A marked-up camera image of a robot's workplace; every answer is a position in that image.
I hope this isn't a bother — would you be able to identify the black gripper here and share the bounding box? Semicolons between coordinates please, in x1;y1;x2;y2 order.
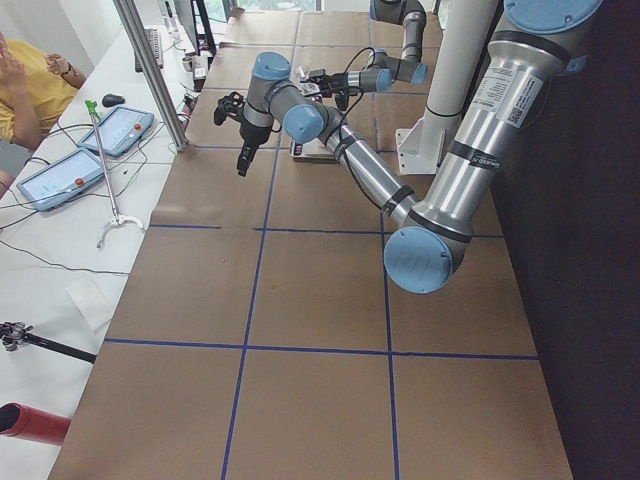
319;72;350;98
236;118;271;176

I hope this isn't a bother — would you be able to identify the glass sauce bottle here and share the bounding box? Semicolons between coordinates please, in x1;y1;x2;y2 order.
295;65;323;103

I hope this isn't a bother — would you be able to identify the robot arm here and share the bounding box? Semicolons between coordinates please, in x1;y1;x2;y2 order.
308;0;427;97
214;1;600;294

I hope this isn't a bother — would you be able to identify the digital kitchen scale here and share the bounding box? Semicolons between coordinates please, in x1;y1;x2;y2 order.
289;139;338;164

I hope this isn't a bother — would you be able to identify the far teach pendant tablet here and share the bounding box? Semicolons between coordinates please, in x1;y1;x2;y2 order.
98;104;155;157

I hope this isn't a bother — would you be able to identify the teach pendant tablet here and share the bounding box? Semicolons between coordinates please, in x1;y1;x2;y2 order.
98;104;155;157
17;147;104;211

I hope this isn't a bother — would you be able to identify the reacher grabber tool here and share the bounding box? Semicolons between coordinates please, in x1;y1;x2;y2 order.
85;100;145;249

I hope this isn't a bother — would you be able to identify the black computer mouse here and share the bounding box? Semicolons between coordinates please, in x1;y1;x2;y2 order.
101;94;126;108

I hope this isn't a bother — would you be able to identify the black keyboard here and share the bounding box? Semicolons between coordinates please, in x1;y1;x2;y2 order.
134;28;164;73

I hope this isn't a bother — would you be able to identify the near teach pendant tablet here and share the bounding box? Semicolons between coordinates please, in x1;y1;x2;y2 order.
17;147;104;211

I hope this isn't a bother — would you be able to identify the person in yellow shirt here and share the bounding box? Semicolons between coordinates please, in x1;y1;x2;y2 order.
0;29;89;186

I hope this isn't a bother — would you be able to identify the black tripod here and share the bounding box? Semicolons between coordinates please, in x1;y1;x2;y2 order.
1;322;97;364

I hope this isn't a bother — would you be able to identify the red cylinder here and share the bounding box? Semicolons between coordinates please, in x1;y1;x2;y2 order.
1;403;71;446

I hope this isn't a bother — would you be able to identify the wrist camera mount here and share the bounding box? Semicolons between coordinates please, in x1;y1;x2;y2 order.
213;91;245;126
334;86;350;112

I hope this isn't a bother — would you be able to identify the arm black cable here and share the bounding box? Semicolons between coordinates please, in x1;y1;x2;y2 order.
339;47;379;124

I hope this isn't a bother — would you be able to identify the white mounting post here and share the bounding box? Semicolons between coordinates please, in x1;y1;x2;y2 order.
396;0;498;175

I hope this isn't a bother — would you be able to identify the aluminium frame post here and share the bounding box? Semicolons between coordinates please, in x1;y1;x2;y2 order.
113;0;188;152

